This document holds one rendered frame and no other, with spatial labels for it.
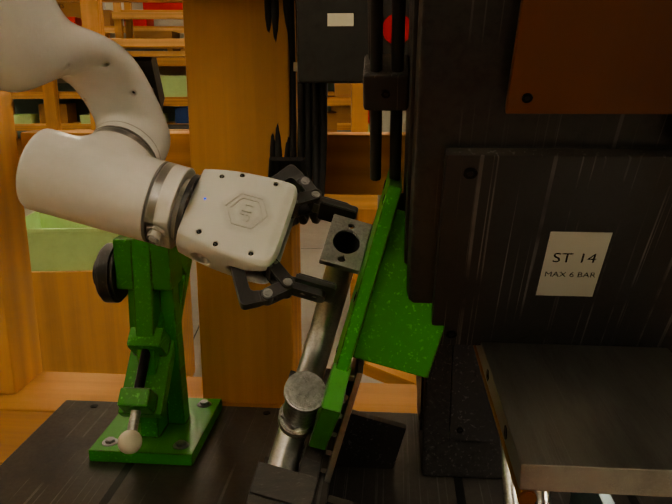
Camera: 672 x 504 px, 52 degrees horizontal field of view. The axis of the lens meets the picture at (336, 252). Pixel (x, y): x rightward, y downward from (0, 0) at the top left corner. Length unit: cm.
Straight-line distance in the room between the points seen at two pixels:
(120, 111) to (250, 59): 25
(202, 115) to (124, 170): 30
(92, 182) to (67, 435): 42
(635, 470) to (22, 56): 54
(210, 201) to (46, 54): 19
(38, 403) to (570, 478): 86
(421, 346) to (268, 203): 20
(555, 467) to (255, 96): 65
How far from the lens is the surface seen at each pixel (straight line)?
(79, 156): 71
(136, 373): 90
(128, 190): 68
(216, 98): 96
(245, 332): 102
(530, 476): 46
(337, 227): 67
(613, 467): 47
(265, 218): 67
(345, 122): 1003
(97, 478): 90
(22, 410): 115
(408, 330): 61
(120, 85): 74
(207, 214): 67
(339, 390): 60
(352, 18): 83
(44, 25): 64
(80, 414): 105
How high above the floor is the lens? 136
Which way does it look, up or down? 14 degrees down
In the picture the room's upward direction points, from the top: straight up
